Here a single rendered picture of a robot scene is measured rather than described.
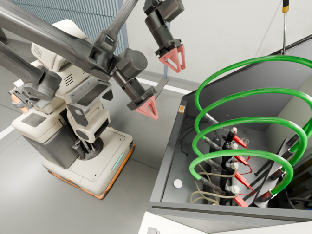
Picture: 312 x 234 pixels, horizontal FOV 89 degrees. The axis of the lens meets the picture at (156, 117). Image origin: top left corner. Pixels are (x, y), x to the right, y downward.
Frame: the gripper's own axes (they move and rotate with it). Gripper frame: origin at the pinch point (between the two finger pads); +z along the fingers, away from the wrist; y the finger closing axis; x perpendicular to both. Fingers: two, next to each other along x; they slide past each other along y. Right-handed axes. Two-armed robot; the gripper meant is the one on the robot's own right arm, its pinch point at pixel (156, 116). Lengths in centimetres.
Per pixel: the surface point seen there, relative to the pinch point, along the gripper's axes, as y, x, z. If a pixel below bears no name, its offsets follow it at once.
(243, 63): 25.2, 16.9, 1.2
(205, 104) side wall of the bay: -15, 47, 23
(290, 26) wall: 15, 206, 42
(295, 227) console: 31.0, -14.4, 22.6
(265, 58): 29.9, 18.1, 3.0
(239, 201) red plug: 13.8, -5.4, 33.6
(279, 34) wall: 4, 206, 44
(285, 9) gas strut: 34, 51, 0
